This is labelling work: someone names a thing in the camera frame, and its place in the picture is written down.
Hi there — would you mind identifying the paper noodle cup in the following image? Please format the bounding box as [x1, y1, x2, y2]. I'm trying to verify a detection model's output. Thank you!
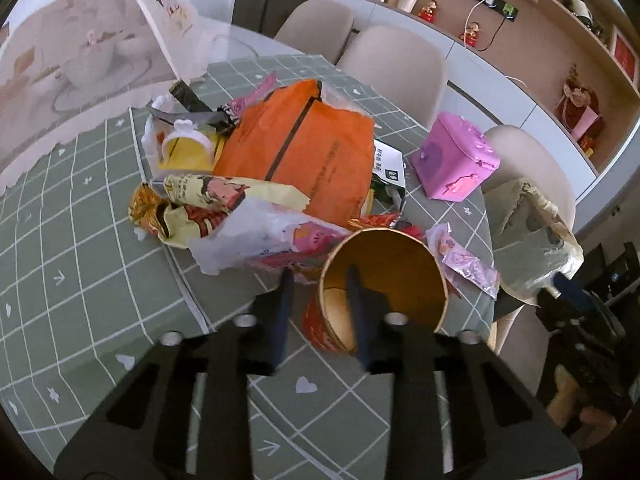
[302, 228, 449, 353]

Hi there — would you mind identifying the pink Kleenex tissue pack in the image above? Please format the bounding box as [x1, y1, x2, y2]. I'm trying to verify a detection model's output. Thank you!
[423, 222, 500, 300]

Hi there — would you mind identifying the yellow snack wrapper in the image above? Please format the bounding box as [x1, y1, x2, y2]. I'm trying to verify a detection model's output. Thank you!
[128, 174, 310, 248]

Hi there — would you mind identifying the red snack bag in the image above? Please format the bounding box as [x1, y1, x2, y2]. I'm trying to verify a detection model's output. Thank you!
[348, 212, 423, 240]

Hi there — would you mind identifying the pink candy wrapper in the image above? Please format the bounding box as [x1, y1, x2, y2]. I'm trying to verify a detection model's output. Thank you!
[217, 72, 278, 125]

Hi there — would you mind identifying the trash bin with yellow bag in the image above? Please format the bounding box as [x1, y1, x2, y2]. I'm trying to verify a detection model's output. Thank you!
[485, 178, 584, 306]

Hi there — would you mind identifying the white plastic bag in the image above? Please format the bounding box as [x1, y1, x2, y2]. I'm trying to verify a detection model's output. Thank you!
[186, 197, 350, 282]

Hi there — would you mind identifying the white green carton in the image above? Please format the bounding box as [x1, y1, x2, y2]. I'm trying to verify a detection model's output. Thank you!
[371, 140, 407, 211]

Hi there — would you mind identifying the beige chair near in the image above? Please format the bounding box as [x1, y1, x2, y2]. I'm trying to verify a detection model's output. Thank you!
[483, 125, 576, 353]

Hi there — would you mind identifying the beige chair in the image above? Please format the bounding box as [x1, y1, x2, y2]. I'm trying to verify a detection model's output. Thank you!
[483, 125, 576, 353]
[274, 0, 355, 64]
[336, 25, 447, 129]

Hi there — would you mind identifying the orange plastic bag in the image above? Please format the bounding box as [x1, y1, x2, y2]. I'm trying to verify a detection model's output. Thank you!
[213, 79, 374, 226]

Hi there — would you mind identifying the red gift bouquet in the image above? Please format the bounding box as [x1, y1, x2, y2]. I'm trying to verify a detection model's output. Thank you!
[555, 64, 604, 158]

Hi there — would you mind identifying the yellow white toy chair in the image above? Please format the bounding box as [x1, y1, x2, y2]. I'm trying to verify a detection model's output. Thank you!
[158, 119, 218, 172]

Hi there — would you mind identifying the green checkered tablecloth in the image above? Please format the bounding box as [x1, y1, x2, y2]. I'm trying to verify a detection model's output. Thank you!
[0, 53, 497, 480]

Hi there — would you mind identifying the white cabinet counter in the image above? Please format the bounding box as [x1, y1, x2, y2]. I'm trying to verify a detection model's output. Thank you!
[331, 0, 597, 200]

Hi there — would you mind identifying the black foil wrapper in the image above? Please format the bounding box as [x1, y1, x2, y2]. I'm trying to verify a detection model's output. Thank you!
[146, 80, 238, 136]

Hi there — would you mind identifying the red framed picture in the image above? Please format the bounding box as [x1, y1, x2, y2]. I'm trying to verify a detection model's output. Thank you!
[610, 26, 639, 86]

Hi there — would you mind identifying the beige chair middle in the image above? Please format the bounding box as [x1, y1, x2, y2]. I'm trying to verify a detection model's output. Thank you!
[336, 25, 447, 129]

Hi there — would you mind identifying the red figurine right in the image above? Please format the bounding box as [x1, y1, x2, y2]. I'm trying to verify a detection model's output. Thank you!
[460, 22, 480, 48]

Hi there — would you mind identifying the red figurine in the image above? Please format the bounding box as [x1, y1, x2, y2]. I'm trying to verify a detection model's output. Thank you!
[460, 22, 480, 48]
[419, 0, 438, 23]

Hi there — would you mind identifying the wine bottle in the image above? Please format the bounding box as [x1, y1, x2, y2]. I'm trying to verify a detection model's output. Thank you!
[560, 0, 604, 38]

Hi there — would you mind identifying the beige chair far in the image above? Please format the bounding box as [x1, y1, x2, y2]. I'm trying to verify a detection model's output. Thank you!
[274, 0, 355, 64]

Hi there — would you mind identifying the red figurine left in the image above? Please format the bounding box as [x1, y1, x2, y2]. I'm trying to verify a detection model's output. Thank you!
[419, 0, 438, 23]

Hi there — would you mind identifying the white charging cable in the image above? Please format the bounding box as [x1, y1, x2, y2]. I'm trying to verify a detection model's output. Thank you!
[462, 0, 532, 91]

